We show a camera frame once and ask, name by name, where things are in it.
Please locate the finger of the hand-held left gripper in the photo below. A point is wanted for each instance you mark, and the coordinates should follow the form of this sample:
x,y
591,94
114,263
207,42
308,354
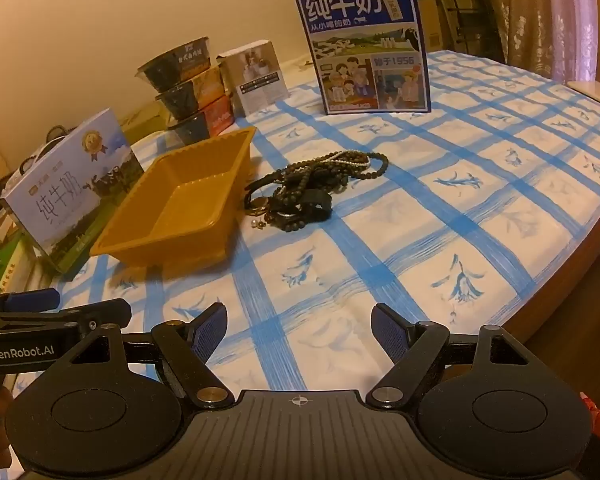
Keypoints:
x,y
30,300
105,310

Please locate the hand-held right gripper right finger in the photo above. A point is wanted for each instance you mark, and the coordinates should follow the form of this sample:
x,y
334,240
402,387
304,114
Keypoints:
x,y
390,332

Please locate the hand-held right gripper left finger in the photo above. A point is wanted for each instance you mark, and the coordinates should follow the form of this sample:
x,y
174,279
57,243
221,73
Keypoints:
x,y
211,332

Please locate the yellow plastic tray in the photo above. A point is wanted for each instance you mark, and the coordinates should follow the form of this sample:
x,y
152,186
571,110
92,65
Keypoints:
x,y
180,210

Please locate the person's left hand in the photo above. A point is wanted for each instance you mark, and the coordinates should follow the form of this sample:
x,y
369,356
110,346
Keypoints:
x,y
1,405

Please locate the green book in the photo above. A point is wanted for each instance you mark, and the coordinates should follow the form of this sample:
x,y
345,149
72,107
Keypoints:
x,y
10,260

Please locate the blue checked tablecloth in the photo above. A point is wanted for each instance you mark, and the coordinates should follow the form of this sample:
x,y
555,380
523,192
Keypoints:
x,y
430,260

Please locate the light blue milk box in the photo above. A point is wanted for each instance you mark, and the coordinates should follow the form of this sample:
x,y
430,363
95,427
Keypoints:
x,y
70,200

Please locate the small pearl earring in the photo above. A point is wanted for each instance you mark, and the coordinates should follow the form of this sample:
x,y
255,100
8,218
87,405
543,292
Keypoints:
x,y
255,223

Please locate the flat cardboard box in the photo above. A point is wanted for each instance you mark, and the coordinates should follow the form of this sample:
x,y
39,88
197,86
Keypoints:
x,y
145,120

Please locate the black instant food bowl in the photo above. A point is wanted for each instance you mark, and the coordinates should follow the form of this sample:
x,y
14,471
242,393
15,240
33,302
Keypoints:
x,y
200,122
175,62
190,95

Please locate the small white product box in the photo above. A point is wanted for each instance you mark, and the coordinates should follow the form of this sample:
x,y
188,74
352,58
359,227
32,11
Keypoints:
x,y
255,80

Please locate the dark blue milk carton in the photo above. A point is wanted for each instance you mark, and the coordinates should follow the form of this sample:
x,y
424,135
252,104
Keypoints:
x,y
365,60

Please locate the brown cardboard box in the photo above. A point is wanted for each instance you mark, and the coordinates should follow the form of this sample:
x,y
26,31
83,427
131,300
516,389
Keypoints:
x,y
432,10

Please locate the black folding trolley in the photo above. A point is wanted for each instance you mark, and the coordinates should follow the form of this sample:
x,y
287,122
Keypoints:
x,y
460,10

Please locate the patterned curtain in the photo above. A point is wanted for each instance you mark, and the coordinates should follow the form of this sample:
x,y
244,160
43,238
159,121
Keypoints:
x,y
540,10

